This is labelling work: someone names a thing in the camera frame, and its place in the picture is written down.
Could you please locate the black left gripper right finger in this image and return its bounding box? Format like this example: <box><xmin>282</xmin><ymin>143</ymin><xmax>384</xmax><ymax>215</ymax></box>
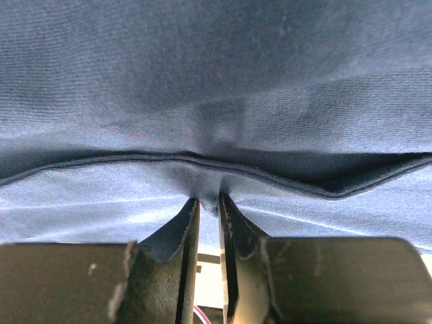
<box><xmin>218</xmin><ymin>194</ymin><xmax>431</xmax><ymax>323</ymax></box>

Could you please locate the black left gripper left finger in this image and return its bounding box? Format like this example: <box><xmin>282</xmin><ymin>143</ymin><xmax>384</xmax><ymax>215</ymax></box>
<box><xmin>1</xmin><ymin>198</ymin><xmax>200</xmax><ymax>323</ymax></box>

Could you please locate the navy blue t shirt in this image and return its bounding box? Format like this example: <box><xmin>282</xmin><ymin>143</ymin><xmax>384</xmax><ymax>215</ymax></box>
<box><xmin>1</xmin><ymin>1</ymin><xmax>431</xmax><ymax>254</ymax></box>

